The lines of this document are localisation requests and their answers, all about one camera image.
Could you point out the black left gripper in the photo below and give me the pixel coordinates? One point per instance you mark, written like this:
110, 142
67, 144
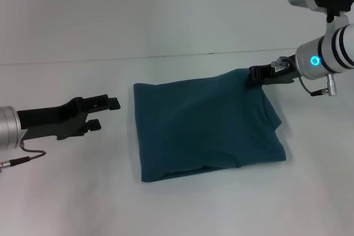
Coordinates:
52, 121

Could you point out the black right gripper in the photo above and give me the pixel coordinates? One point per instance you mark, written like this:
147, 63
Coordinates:
282, 74

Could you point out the teal FREE! print t-shirt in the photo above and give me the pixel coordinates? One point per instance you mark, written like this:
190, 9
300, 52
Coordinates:
204, 125

